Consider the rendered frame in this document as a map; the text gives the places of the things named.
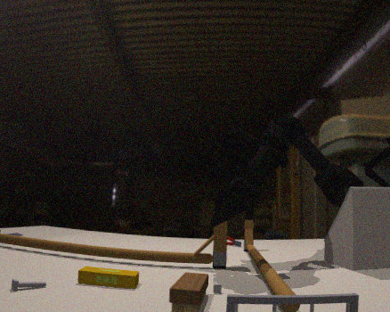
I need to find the brown rectangular block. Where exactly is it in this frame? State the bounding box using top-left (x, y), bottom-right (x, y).
top-left (169, 272), bottom-right (208, 312)

